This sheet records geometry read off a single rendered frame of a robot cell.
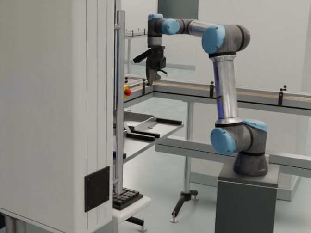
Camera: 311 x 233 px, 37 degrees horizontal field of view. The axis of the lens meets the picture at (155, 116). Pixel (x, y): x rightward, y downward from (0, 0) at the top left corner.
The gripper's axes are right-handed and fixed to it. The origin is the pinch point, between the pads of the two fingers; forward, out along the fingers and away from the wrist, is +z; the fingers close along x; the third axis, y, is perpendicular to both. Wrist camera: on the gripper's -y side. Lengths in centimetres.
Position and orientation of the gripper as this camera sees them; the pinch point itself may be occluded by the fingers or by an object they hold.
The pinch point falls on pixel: (149, 83)
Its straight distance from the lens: 241.1
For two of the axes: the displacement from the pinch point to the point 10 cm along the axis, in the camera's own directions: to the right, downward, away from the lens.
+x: 4.0, -2.1, 8.9
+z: -0.3, 9.7, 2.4
